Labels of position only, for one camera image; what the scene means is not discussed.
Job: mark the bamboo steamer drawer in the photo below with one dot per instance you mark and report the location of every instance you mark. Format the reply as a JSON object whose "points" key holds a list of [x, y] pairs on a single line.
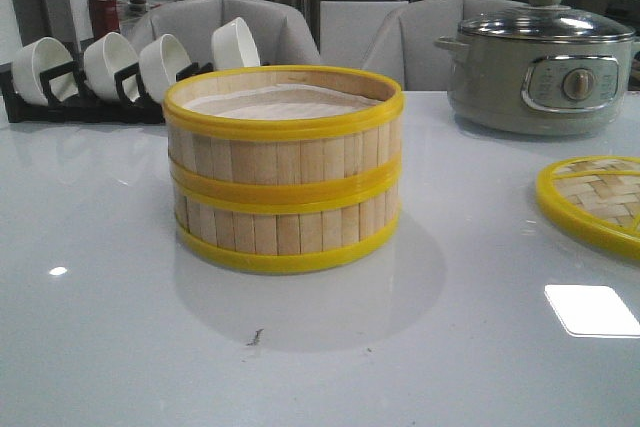
{"points": [[287, 243], [284, 165]]}

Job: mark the woven bamboo steamer lid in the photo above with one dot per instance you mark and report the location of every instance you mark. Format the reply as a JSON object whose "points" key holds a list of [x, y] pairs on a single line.
{"points": [[595, 199]]}

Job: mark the white steamer liner cloth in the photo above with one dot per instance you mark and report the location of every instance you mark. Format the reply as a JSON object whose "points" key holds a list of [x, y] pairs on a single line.
{"points": [[281, 102]]}

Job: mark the left grey chair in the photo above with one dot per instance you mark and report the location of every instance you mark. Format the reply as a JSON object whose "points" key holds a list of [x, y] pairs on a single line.
{"points": [[273, 33]]}

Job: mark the grey chair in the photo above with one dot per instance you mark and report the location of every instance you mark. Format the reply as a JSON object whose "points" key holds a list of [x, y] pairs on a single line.
{"points": [[404, 45], [273, 33]]}

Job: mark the white bowl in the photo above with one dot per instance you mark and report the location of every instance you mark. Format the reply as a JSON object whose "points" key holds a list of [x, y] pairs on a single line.
{"points": [[31, 61], [105, 57], [159, 64], [233, 46]]}

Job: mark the right grey chair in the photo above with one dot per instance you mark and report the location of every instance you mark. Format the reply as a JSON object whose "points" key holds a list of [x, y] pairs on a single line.
{"points": [[404, 45]]}

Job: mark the grey electric cooking pot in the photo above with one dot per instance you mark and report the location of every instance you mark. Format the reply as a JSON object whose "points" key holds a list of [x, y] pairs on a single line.
{"points": [[538, 88]]}

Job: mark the black dish rack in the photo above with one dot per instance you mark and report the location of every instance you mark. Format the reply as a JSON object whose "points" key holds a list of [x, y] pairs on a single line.
{"points": [[134, 104]]}

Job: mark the glass pot lid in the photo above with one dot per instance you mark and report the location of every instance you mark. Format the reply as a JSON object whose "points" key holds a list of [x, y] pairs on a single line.
{"points": [[547, 20]]}

